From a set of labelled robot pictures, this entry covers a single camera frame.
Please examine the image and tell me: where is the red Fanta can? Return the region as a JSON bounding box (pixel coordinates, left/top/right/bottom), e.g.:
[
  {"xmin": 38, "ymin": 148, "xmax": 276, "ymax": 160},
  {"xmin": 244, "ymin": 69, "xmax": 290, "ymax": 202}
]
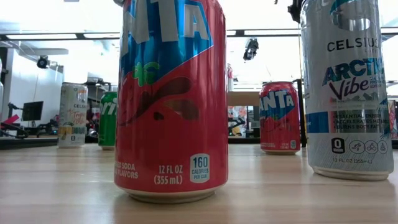
[
  {"xmin": 259, "ymin": 81, "xmax": 302, "ymax": 156},
  {"xmin": 113, "ymin": 0, "xmax": 229, "ymax": 205}
]

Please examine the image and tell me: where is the green Sprite can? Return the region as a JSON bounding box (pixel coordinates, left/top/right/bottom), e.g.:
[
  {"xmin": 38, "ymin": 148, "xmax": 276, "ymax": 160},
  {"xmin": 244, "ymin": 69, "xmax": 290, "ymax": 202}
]
[{"xmin": 98, "ymin": 91, "xmax": 118, "ymax": 151}]

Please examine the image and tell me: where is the black ceiling camera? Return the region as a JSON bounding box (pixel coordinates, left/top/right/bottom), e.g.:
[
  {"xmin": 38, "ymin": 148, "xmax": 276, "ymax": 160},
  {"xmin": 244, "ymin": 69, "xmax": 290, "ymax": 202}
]
[
  {"xmin": 36, "ymin": 55, "xmax": 51, "ymax": 70},
  {"xmin": 243, "ymin": 37, "xmax": 260, "ymax": 62}
]

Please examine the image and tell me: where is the silver Diet Coke can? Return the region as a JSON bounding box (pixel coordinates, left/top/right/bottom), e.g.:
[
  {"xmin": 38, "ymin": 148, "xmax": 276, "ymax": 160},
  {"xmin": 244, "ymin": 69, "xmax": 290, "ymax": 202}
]
[{"xmin": 226, "ymin": 63, "xmax": 234, "ymax": 93}]

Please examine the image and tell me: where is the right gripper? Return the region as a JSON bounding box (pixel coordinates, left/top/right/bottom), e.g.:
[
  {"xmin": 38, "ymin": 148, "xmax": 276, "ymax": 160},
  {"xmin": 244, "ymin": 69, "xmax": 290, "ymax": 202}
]
[{"xmin": 287, "ymin": 0, "xmax": 305, "ymax": 24}]

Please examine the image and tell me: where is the white orange Celsius can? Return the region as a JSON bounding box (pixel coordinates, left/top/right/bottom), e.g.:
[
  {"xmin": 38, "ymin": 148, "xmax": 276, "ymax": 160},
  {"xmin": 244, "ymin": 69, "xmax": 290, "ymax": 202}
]
[{"xmin": 57, "ymin": 82, "xmax": 89, "ymax": 149}]

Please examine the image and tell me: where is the black aluminium table frame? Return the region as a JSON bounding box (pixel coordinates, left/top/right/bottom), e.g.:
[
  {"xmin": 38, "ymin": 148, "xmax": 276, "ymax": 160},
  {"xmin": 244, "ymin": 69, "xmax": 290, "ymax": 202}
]
[{"xmin": 0, "ymin": 136, "xmax": 398, "ymax": 150}]

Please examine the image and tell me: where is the white Celsius Arctic Vibe can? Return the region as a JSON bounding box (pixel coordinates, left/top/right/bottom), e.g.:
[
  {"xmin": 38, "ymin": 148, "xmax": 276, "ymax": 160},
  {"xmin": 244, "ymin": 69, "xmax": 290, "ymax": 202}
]
[{"xmin": 300, "ymin": 0, "xmax": 395, "ymax": 182}]

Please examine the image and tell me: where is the black monitor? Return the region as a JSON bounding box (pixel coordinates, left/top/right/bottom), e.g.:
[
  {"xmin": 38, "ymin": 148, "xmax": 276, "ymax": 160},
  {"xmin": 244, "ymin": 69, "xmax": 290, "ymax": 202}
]
[{"xmin": 21, "ymin": 100, "xmax": 45, "ymax": 122}]

